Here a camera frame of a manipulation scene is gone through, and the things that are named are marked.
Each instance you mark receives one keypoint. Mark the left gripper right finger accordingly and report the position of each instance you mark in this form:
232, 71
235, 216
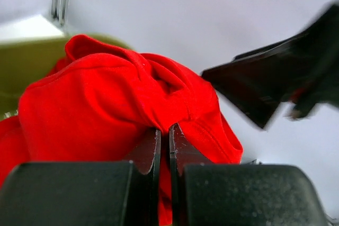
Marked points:
204, 193

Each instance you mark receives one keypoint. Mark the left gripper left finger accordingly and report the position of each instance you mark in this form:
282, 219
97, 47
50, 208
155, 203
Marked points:
122, 192

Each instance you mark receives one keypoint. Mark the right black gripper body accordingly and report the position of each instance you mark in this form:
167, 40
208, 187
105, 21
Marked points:
317, 45

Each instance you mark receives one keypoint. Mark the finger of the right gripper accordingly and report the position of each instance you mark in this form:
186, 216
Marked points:
258, 81

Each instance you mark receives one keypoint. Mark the green plastic basket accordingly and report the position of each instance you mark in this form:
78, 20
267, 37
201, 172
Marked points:
23, 63

